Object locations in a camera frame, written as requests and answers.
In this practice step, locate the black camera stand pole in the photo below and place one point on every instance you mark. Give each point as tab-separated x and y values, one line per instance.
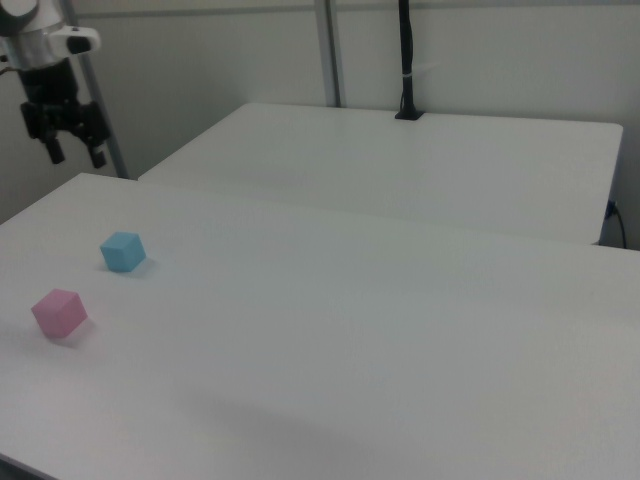
407	50

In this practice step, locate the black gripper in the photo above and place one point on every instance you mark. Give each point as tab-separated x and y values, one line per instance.
50	85

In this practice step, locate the pink cube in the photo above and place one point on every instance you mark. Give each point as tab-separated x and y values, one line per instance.
57	315

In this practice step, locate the grey slim partition post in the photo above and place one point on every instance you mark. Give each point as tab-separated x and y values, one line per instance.
114	145

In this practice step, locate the white rounded-corner table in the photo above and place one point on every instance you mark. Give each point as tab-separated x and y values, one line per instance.
400	175

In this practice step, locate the grey double partition post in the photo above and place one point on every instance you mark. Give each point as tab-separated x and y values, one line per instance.
330	50

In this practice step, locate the blue cube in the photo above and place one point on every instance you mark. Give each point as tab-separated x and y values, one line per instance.
122	255

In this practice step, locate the blue wall plug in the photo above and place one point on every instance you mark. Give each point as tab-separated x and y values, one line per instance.
610	210

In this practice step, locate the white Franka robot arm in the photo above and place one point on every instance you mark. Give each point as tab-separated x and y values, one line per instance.
30	50

